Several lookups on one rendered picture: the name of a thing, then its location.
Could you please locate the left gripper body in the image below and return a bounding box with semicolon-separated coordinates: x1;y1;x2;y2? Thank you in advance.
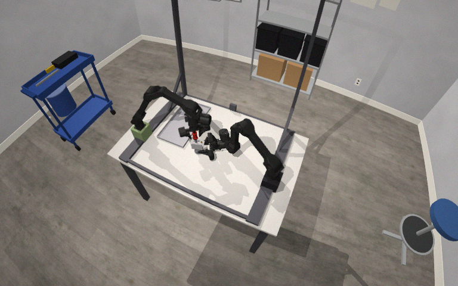
208;132;222;160

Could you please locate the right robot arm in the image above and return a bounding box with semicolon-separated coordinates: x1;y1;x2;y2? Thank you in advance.
131;86;212;131

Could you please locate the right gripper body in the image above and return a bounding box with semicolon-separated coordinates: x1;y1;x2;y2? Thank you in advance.
178;122;211;137

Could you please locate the red screwdriver handle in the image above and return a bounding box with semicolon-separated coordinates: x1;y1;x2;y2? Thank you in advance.
192;131;198;143

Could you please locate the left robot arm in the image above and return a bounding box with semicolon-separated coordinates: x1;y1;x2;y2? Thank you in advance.
208;119;284;183

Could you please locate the grey metal bracket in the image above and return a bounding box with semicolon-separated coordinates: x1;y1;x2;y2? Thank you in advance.
191;140;205;150

